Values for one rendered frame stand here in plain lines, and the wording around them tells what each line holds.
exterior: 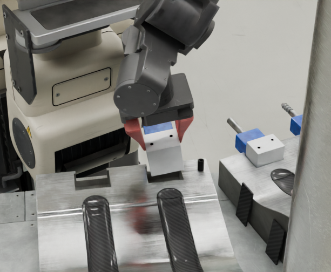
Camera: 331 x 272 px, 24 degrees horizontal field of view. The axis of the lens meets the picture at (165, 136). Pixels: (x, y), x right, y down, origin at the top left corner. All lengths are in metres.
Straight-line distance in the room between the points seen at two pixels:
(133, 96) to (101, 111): 0.52
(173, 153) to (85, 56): 0.38
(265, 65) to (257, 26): 0.32
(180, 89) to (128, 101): 0.14
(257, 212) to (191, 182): 0.11
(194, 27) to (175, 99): 0.14
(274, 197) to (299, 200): 0.98
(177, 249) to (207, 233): 0.05
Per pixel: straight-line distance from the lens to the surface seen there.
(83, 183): 1.20
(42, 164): 1.48
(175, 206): 1.14
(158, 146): 1.13
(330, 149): 0.20
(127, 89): 0.95
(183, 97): 1.07
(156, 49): 0.97
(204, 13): 0.97
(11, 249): 1.21
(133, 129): 1.08
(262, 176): 1.24
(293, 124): 1.35
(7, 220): 1.26
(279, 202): 1.18
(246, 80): 3.04
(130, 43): 1.00
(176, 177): 1.22
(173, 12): 0.96
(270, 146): 1.26
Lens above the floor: 1.65
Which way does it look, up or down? 37 degrees down
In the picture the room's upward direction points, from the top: straight up
